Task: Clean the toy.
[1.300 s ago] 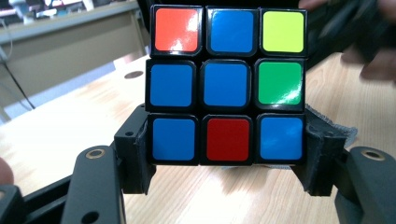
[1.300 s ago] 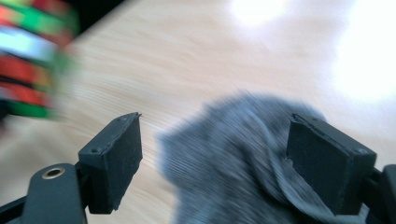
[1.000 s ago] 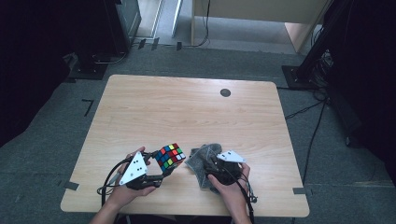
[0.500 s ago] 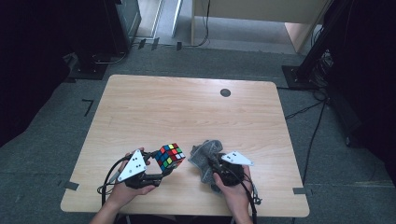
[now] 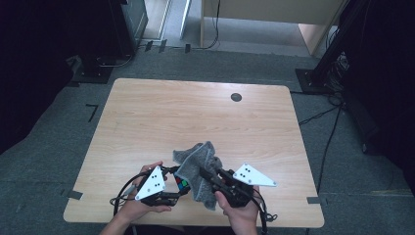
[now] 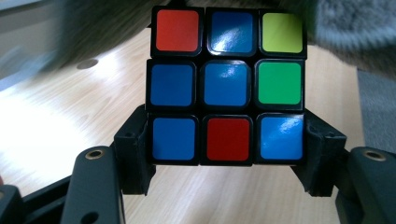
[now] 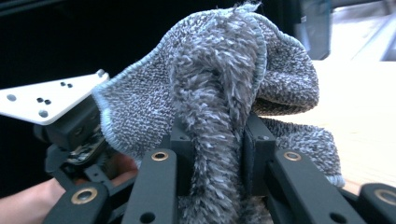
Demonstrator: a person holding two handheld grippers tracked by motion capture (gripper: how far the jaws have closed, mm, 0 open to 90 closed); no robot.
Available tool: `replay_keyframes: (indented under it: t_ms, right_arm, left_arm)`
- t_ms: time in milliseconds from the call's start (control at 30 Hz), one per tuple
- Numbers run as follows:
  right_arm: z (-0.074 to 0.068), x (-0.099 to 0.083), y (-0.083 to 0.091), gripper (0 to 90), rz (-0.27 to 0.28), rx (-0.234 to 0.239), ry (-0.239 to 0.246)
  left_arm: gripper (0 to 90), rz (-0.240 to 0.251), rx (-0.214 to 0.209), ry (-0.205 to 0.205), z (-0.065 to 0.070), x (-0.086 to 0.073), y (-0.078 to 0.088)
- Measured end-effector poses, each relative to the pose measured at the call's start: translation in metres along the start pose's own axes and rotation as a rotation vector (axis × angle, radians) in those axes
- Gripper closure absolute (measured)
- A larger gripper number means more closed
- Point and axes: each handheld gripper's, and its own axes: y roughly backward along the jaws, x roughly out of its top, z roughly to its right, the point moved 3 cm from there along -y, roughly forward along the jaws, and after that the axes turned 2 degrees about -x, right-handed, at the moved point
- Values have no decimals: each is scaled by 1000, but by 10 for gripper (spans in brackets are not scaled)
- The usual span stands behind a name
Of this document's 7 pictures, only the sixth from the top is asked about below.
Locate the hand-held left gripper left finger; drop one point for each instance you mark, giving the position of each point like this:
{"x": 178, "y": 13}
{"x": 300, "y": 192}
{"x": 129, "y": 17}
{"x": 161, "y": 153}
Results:
{"x": 134, "y": 149}

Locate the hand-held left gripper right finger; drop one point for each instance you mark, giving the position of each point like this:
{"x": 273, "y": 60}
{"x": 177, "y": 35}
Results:
{"x": 322, "y": 155}

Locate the multicoloured puzzle cube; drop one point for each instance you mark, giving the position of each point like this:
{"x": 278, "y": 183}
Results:
{"x": 225, "y": 84}

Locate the grey cloth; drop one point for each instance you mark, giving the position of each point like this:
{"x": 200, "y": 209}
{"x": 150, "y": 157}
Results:
{"x": 355, "y": 31}

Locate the dark round table grommet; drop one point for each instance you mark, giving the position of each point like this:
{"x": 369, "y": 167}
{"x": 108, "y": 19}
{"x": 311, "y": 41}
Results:
{"x": 87, "y": 63}

